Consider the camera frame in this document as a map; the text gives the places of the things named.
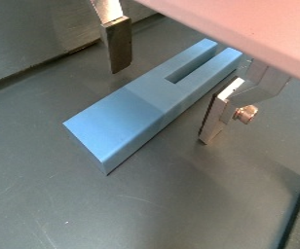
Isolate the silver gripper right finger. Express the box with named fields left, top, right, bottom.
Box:
left=199, top=59, right=291, bottom=144

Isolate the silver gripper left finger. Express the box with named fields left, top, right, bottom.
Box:
left=90, top=0, right=132, bottom=73

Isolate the blue slotted double-square peg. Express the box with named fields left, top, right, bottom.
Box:
left=65, top=39, right=243, bottom=174

